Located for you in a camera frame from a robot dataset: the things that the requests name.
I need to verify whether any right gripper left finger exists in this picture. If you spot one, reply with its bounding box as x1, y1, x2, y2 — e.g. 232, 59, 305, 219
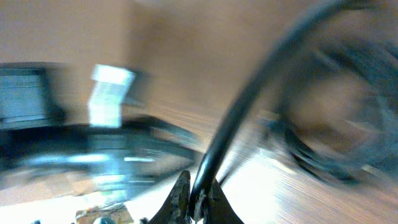
148, 170, 190, 224

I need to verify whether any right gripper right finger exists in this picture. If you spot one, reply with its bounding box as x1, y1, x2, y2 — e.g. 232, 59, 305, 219
203, 181, 243, 224

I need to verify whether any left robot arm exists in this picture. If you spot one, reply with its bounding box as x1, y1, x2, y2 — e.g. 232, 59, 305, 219
1, 116, 201, 200

